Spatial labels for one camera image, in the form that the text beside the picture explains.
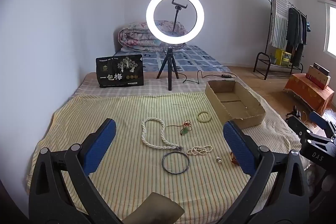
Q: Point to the dark hanging clothes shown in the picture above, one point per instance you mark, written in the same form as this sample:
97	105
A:
294	27

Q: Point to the folded floral quilt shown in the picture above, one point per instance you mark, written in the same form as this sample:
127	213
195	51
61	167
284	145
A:
131	37

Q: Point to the black snack bag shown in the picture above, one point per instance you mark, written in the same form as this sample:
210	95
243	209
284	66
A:
118	77

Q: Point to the yellow striped cloth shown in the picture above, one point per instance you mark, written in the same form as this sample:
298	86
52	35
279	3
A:
105	108

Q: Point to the tan cardboard carton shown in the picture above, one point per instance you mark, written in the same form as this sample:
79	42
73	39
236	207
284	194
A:
319	81

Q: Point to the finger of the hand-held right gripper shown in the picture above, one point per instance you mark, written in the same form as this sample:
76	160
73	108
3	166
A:
296	125
319	119

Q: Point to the black clothes rack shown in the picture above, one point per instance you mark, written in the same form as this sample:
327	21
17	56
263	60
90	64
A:
271	3

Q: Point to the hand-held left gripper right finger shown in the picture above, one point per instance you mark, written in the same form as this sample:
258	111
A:
239	150

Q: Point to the pale green bangle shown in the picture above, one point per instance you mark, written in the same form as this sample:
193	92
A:
198	117

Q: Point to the striped towel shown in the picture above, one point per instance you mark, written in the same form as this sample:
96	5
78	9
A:
278	19

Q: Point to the black phone holder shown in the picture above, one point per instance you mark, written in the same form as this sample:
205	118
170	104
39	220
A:
179	5

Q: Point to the window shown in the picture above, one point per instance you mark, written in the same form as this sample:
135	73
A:
331	29

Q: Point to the checked blanket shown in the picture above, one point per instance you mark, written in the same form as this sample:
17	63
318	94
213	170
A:
118	91

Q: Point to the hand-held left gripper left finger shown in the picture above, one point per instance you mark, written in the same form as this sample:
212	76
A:
102	145

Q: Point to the blue patterned bed sheet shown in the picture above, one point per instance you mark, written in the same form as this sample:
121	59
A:
194	56

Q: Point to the cardboard box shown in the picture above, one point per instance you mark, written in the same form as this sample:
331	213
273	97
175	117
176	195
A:
236	98

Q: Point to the black bangle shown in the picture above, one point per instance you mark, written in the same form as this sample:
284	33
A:
162	163

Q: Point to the dark flat box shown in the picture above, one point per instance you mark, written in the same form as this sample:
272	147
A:
321	69

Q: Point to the small black floor tripod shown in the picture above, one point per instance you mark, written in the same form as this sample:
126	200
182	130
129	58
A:
295	111

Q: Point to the yellow crate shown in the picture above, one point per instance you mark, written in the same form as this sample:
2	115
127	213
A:
283	56

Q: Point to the tan card piece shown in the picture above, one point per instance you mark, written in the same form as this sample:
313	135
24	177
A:
157	208

